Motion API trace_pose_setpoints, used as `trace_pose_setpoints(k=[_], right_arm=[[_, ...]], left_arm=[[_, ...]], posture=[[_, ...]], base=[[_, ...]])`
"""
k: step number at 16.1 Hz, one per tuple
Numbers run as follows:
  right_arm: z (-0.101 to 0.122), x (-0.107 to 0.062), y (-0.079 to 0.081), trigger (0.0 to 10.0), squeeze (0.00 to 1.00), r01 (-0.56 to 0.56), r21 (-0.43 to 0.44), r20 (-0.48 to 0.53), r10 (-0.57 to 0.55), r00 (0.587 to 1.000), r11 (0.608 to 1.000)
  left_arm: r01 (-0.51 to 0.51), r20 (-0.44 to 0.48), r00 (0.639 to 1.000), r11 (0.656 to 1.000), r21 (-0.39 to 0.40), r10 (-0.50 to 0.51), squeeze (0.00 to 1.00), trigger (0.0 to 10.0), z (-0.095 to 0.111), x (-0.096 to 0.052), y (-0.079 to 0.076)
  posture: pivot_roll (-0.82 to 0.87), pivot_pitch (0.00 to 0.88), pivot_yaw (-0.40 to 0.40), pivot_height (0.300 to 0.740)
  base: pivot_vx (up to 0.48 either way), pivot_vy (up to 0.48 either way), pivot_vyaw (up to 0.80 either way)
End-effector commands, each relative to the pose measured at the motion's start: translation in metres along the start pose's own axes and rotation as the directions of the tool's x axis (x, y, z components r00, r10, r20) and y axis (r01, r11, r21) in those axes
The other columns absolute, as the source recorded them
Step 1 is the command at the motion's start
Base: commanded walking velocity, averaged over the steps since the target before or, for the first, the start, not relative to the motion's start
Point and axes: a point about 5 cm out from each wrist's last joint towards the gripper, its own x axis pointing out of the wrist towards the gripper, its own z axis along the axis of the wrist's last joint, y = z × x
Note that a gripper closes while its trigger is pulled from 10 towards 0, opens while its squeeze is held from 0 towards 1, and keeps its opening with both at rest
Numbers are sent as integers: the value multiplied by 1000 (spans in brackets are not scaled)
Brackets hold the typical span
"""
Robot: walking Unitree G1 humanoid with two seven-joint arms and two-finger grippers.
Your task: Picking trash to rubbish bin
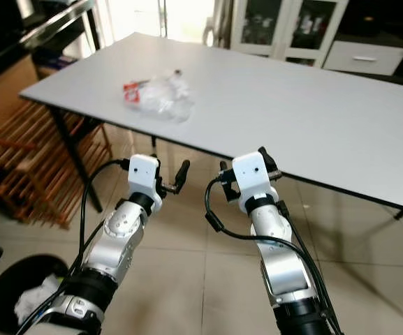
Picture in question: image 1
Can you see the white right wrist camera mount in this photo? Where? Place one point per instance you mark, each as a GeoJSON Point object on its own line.
{"type": "Point", "coordinates": [251, 178]}

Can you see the white crumpled paper trash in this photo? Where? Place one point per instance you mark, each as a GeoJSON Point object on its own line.
{"type": "Point", "coordinates": [37, 300]}

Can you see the black metal shelf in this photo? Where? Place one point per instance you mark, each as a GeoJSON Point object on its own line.
{"type": "Point", "coordinates": [12, 31]}

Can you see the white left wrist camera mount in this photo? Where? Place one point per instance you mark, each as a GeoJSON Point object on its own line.
{"type": "Point", "coordinates": [144, 174]}

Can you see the blue flat box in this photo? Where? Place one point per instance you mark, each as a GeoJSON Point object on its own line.
{"type": "Point", "coordinates": [58, 63]}

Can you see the white glass door cabinet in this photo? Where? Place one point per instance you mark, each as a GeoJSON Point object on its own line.
{"type": "Point", "coordinates": [288, 24]}

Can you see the white rectangular folding table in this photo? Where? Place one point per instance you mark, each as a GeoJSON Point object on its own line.
{"type": "Point", "coordinates": [285, 118]}

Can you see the white drawer unit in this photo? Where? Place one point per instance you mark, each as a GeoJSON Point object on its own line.
{"type": "Point", "coordinates": [365, 57]}

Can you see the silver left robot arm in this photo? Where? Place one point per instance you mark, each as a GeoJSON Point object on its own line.
{"type": "Point", "coordinates": [117, 241]}

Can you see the clear bubble wrap bag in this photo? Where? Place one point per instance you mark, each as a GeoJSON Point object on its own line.
{"type": "Point", "coordinates": [163, 99]}

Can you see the black round rubbish bin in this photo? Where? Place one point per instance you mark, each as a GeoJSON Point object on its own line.
{"type": "Point", "coordinates": [2, 279]}

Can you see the brown wooden slatted rack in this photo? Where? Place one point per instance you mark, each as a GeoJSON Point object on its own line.
{"type": "Point", "coordinates": [19, 171]}

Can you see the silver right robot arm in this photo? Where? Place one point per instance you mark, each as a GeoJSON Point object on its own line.
{"type": "Point", "coordinates": [285, 265]}

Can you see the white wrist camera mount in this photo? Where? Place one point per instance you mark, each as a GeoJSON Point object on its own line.
{"type": "Point", "coordinates": [251, 178]}
{"type": "Point", "coordinates": [144, 174]}

